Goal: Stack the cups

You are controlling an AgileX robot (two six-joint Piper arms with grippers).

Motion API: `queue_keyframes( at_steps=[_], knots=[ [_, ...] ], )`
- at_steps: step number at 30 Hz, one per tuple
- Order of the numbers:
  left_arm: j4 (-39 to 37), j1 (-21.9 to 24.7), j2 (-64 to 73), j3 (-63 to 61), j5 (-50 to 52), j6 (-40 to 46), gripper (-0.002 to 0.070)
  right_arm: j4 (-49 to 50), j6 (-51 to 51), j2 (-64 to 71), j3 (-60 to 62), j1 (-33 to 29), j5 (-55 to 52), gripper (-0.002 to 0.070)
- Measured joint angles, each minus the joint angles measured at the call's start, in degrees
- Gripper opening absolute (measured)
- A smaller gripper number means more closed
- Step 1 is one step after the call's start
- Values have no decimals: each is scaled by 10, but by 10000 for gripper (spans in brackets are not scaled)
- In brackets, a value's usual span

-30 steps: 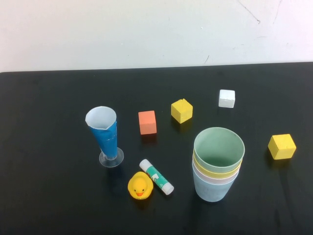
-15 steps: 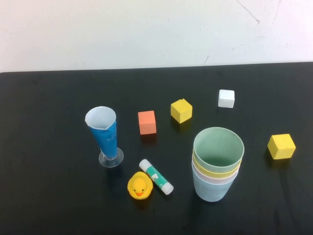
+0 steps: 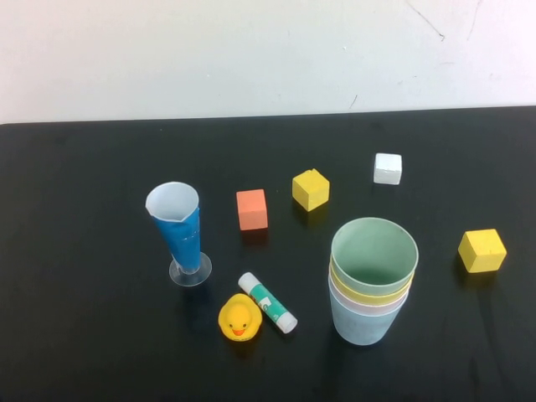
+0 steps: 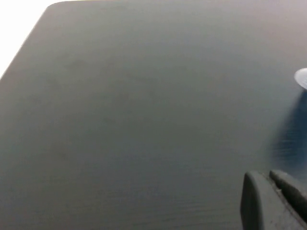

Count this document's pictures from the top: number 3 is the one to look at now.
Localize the light green plastic cup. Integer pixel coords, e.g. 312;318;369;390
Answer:
330;217;420;293

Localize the yellow plastic cup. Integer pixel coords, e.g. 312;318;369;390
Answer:
328;254;418;306

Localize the pink plastic cup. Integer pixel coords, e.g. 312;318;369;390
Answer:
327;274;410;317

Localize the orange cube block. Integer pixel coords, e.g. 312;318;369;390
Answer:
235;188;269;232

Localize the yellow cube with chipped edge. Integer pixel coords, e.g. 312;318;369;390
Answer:
291;167;331;213

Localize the clear glass with blue paper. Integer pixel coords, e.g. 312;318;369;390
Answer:
145;181;213;287

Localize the white and green glue stick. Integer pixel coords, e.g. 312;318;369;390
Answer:
237;271;299;335

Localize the yellow rubber duck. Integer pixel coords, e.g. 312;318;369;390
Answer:
217;292;264;343

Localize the white cube block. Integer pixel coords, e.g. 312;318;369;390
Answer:
373;152;403;186

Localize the light blue plastic cup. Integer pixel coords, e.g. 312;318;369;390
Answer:
328;288;409;347

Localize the yellow cube block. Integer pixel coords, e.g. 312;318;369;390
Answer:
457;228;508;274

